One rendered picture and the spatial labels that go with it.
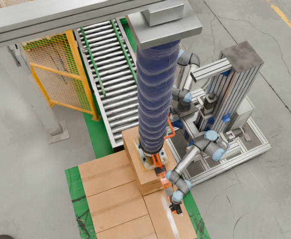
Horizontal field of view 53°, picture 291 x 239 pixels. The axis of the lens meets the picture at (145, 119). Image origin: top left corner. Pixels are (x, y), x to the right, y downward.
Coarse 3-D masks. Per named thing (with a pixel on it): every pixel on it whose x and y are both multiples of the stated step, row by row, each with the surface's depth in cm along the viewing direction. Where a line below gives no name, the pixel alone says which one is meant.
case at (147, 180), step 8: (136, 128) 308; (128, 136) 303; (128, 144) 299; (128, 152) 300; (168, 152) 296; (136, 160) 292; (152, 160) 292; (136, 168) 288; (168, 168) 288; (136, 176) 299; (144, 176) 284; (152, 176) 284; (144, 184) 284; (152, 184) 296; (160, 184) 309; (144, 192) 312
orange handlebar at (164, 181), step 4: (168, 120) 296; (172, 128) 292; (172, 132) 292; (168, 136) 288; (172, 136) 289; (152, 156) 279; (156, 156) 279; (156, 164) 276; (160, 164) 275; (160, 176) 270; (164, 176) 270; (164, 180) 268; (164, 184) 267; (168, 184) 267; (164, 188) 265; (168, 196) 262; (168, 200) 261
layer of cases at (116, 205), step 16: (96, 160) 347; (112, 160) 347; (128, 160) 347; (96, 176) 338; (112, 176) 338; (128, 176) 338; (96, 192) 330; (112, 192) 330; (128, 192) 330; (160, 192) 330; (96, 208) 322; (112, 208) 322; (128, 208) 322; (144, 208) 322; (160, 208) 322; (96, 224) 314; (112, 224) 314; (128, 224) 314; (144, 224) 314; (160, 224) 314; (176, 224) 314
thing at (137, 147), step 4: (132, 140) 299; (136, 144) 297; (136, 148) 295; (140, 148) 295; (136, 152) 293; (144, 156) 291; (140, 160) 290; (144, 160) 287; (148, 160) 290; (140, 164) 288; (148, 164) 287; (144, 168) 286
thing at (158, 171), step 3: (162, 165) 274; (156, 168) 273; (159, 168) 273; (162, 168) 273; (165, 168) 272; (156, 171) 272; (159, 171) 272; (162, 171) 272; (165, 171) 272; (156, 174) 270; (159, 174) 269; (162, 174) 272
